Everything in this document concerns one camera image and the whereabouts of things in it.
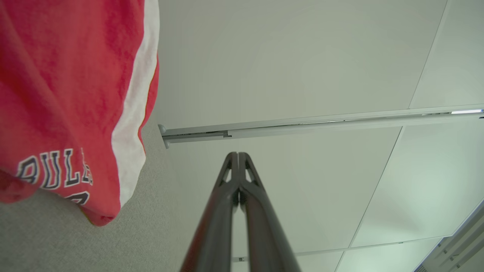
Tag red Bulls print shorts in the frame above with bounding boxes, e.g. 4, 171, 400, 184
0, 0, 160, 226

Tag grey metal partition post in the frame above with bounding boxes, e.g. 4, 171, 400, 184
158, 104, 484, 149

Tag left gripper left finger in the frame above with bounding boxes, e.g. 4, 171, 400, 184
181, 152, 239, 272

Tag grey fabric sofa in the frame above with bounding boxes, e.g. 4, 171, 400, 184
0, 111, 201, 272

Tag grey aluminium frame rail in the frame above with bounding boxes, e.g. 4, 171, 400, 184
414, 200, 484, 272

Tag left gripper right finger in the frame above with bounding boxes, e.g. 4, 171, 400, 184
238, 152, 301, 272

